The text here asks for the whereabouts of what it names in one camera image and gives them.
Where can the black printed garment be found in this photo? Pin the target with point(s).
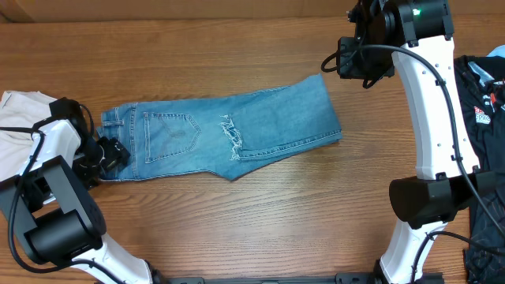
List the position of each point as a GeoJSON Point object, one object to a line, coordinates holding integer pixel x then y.
{"type": "Point", "coordinates": [480, 84]}

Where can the folded beige shorts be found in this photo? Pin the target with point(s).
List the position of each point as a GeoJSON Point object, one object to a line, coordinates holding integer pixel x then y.
{"type": "Point", "coordinates": [20, 109]}

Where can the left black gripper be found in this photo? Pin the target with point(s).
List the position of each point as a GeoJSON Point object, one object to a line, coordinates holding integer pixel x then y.
{"type": "Point", "coordinates": [115, 154]}

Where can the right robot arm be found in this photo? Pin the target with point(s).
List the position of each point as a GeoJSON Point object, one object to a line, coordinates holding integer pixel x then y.
{"type": "Point", "coordinates": [415, 40]}

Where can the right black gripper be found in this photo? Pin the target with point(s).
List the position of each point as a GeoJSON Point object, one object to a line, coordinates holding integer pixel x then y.
{"type": "Point", "coordinates": [348, 70]}

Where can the light blue cloth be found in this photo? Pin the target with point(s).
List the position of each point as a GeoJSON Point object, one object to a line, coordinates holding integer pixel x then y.
{"type": "Point", "coordinates": [498, 52]}

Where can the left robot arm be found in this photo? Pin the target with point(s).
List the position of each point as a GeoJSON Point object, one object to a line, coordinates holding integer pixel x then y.
{"type": "Point", "coordinates": [53, 222]}

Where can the light blue denim jeans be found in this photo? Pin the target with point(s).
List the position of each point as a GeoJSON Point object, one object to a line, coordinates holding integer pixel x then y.
{"type": "Point", "coordinates": [228, 136]}

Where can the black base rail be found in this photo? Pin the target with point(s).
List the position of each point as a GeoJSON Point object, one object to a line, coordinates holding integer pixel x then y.
{"type": "Point", "coordinates": [340, 278]}

